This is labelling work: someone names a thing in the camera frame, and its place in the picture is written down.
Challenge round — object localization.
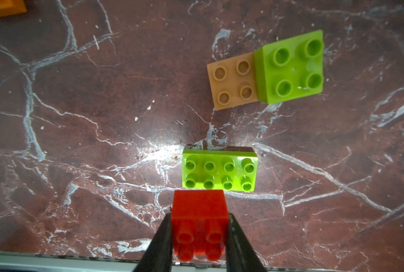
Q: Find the tan 2x4 brick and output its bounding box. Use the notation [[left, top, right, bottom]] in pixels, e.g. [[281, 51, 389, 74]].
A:
[[207, 53, 258, 111]]

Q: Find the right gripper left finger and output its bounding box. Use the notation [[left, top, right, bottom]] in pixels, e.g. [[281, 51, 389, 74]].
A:
[[134, 213, 173, 272]]

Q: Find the green 2x4 brick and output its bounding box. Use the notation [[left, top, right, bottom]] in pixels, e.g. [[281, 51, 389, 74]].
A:
[[182, 148, 259, 192]]

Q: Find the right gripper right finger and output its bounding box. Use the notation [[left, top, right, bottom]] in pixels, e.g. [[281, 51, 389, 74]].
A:
[[225, 213, 266, 272]]

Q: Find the orange 2x4 brick near left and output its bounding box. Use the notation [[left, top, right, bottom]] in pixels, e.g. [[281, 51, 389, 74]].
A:
[[0, 0, 26, 17]]

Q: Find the green 2x2 brick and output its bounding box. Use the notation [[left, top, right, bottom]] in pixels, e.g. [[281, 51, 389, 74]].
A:
[[254, 30, 324, 104]]

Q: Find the red 2x2 brick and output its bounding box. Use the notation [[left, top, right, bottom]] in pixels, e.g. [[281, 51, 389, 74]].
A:
[[171, 190, 229, 262]]

